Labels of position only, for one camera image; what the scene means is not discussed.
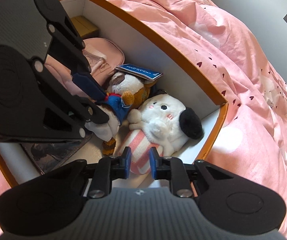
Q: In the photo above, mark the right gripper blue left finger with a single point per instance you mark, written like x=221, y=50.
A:
x=106, y=171

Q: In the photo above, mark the orange cardboard storage box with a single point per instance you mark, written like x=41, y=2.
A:
x=145, y=48

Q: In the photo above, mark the white cat plush striped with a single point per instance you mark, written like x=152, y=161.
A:
x=163, y=122

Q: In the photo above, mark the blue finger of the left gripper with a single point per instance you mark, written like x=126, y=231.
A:
x=89, y=86

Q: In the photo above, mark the dark picture card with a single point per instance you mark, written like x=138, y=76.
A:
x=49, y=156

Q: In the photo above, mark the pink heart-print duvet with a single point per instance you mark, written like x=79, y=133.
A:
x=253, y=140

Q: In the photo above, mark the gold jewelry box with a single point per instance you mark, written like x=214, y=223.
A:
x=85, y=28

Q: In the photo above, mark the blue card pack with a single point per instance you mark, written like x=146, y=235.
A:
x=144, y=73

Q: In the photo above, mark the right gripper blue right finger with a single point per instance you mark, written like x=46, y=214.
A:
x=171, y=169

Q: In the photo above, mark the pink fabric pouch bag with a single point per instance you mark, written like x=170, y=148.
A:
x=103, y=57

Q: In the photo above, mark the brown white dog plush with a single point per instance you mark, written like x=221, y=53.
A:
x=124, y=93

